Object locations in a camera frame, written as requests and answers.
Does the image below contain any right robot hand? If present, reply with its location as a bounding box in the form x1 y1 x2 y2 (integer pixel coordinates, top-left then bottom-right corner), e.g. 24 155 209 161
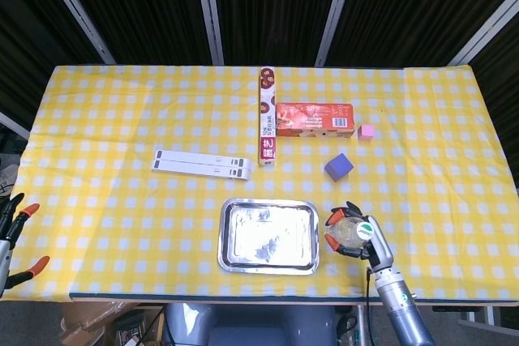
324 201 395 275

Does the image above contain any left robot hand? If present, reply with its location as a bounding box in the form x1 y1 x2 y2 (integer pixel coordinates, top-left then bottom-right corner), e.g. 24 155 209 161
0 193 50 294

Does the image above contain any clear plastic water bottle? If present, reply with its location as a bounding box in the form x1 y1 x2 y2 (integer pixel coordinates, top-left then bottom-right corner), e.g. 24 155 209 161
324 218 374 252

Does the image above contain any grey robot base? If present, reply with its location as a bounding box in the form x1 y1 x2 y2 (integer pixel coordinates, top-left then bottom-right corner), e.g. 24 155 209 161
161 303 338 346

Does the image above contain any stainless steel tray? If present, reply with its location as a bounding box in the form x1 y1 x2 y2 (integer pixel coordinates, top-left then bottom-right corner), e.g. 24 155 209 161
217 198 321 276

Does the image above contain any purple cube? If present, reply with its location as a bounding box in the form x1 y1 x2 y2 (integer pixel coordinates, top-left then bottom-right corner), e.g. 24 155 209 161
324 152 354 182

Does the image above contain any brown cardboard box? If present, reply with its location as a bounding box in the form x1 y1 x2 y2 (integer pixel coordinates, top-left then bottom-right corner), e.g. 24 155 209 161
58 301 164 346

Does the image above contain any yellow white checked tablecloth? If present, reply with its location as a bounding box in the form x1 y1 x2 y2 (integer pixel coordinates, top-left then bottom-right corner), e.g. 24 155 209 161
11 64 519 303

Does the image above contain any orange biscuit box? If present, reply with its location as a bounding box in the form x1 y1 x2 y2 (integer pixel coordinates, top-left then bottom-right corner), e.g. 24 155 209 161
275 102 356 140

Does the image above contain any long white red-label box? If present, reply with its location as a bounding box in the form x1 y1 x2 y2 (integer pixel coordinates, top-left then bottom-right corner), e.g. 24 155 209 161
258 66 278 168

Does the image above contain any white folding laptop stand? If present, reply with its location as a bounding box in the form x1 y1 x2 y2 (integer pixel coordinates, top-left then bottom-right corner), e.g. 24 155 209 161
150 149 253 182

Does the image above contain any white frame post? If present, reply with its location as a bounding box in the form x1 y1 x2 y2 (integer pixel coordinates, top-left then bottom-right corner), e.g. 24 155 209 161
193 0 225 66
315 0 360 66
447 0 519 67
0 110 30 140
34 0 118 65

